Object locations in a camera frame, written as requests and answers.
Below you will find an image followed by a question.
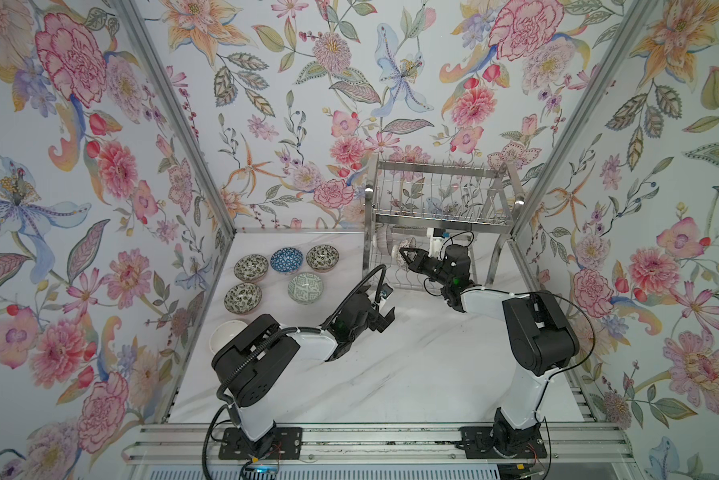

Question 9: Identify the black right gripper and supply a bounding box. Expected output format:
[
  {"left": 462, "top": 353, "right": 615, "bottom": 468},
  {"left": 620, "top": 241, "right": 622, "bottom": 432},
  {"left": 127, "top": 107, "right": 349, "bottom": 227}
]
[{"left": 401, "top": 247, "right": 455, "bottom": 291}]

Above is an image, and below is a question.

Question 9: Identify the brown mandala pattern bowl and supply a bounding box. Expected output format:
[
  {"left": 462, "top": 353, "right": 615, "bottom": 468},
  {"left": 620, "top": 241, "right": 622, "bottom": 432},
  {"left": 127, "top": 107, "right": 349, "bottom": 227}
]
[{"left": 393, "top": 232, "right": 417, "bottom": 255}]

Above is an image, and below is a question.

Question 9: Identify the two-tier steel dish rack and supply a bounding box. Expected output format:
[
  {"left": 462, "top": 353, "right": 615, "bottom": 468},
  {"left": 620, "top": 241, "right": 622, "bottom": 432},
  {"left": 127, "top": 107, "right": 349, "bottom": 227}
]
[{"left": 361, "top": 158, "right": 527, "bottom": 290}]

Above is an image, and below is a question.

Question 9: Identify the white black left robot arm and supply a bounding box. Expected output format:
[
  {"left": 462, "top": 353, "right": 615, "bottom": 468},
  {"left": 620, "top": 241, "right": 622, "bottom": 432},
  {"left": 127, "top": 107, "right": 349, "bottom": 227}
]
[{"left": 211, "top": 284, "right": 395, "bottom": 459}]

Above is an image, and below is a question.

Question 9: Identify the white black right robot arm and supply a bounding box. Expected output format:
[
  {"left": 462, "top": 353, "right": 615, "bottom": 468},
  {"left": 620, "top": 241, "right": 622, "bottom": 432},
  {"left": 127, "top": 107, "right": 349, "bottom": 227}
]
[{"left": 399, "top": 244, "right": 579, "bottom": 458}]

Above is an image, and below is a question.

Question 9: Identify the pale green pattern bowl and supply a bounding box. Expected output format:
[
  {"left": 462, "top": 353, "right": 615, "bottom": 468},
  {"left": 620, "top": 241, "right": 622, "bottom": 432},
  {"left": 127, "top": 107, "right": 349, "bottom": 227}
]
[{"left": 287, "top": 272, "right": 324, "bottom": 305}]

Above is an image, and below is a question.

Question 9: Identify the dark speckled bowl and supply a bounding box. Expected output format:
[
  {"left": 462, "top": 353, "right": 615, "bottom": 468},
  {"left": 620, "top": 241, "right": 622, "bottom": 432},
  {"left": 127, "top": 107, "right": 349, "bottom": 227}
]
[{"left": 306, "top": 244, "right": 340, "bottom": 272}]

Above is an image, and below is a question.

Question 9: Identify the blue pattern bowl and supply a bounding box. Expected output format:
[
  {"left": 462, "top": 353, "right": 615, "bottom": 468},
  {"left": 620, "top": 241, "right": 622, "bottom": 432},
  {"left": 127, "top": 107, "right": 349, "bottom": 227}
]
[{"left": 269, "top": 247, "right": 304, "bottom": 275}]

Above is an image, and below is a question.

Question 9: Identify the dark floral bowl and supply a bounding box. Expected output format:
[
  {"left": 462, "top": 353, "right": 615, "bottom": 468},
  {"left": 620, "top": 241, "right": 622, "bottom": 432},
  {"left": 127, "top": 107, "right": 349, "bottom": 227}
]
[{"left": 223, "top": 282, "right": 262, "bottom": 315}]

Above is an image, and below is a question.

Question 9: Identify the green leaf pattern bowl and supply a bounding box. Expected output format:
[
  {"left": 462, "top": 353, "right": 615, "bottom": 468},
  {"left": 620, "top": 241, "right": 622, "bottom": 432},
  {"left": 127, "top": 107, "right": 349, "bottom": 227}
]
[{"left": 233, "top": 254, "right": 269, "bottom": 283}]

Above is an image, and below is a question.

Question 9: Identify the plain white bowl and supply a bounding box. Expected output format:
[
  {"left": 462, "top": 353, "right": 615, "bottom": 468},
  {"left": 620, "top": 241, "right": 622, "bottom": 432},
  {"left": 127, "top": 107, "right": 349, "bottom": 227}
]
[{"left": 208, "top": 320, "right": 247, "bottom": 354}]

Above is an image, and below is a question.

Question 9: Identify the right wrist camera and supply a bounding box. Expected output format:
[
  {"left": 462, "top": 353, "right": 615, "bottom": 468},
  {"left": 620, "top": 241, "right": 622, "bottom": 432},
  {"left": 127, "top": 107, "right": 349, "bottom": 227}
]
[{"left": 427, "top": 228, "right": 451, "bottom": 257}]

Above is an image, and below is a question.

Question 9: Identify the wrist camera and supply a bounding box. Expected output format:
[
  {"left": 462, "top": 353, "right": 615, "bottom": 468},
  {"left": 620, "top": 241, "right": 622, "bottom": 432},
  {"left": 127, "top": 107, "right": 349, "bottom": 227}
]
[
  {"left": 427, "top": 228, "right": 451, "bottom": 257},
  {"left": 379, "top": 283, "right": 393, "bottom": 300}
]

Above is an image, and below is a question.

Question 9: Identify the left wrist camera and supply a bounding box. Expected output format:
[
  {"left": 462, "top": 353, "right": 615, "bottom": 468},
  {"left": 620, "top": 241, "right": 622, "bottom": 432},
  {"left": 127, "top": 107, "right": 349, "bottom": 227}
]
[{"left": 379, "top": 283, "right": 393, "bottom": 300}]

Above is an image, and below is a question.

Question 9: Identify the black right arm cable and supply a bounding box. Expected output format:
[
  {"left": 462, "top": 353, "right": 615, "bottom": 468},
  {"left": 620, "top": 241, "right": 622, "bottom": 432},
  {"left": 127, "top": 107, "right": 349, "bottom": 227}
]
[{"left": 424, "top": 230, "right": 597, "bottom": 480}]

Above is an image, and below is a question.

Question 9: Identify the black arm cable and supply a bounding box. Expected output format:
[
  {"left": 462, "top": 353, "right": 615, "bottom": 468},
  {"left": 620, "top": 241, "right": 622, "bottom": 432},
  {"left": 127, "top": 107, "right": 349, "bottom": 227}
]
[
  {"left": 200, "top": 263, "right": 389, "bottom": 480},
  {"left": 424, "top": 230, "right": 597, "bottom": 480}
]

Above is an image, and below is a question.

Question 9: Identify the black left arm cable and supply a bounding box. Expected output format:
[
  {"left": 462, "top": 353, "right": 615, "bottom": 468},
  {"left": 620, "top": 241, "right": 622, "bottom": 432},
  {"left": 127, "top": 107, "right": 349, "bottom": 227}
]
[{"left": 200, "top": 263, "right": 389, "bottom": 480}]

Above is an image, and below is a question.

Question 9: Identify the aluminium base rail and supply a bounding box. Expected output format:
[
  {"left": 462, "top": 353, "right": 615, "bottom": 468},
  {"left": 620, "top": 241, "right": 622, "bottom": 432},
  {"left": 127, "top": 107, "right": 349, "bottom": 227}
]
[{"left": 122, "top": 422, "right": 635, "bottom": 465}]

